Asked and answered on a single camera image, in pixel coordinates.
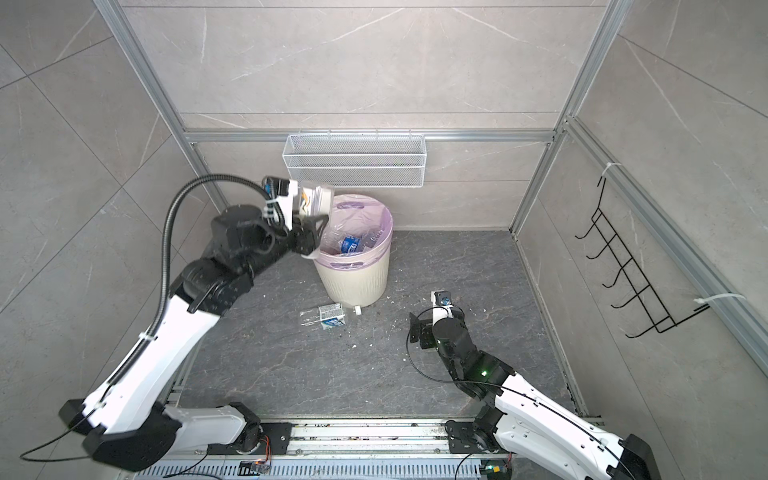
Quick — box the crushed bottle blue label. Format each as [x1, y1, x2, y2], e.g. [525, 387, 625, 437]
[340, 236, 361, 255]

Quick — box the clear bottle white barcode label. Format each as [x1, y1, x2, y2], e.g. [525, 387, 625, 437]
[299, 303, 362, 330]

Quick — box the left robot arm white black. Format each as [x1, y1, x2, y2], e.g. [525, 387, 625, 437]
[60, 205, 329, 472]

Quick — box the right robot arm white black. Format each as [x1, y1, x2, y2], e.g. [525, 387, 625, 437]
[406, 306, 661, 479]

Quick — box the pink bin liner bag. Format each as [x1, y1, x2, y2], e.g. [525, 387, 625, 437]
[313, 194, 394, 271]

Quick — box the cream ribbed waste bin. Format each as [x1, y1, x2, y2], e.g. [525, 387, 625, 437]
[313, 194, 394, 308]

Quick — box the black corrugated cable hose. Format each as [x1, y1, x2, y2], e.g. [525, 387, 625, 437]
[101, 173, 268, 391]

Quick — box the white wire mesh basket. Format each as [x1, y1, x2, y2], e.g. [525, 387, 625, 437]
[282, 133, 428, 189]

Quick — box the aluminium rail base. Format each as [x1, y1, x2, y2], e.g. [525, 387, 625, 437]
[136, 419, 620, 479]

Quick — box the black wire hook rack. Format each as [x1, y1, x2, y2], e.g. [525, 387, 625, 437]
[574, 177, 710, 339]

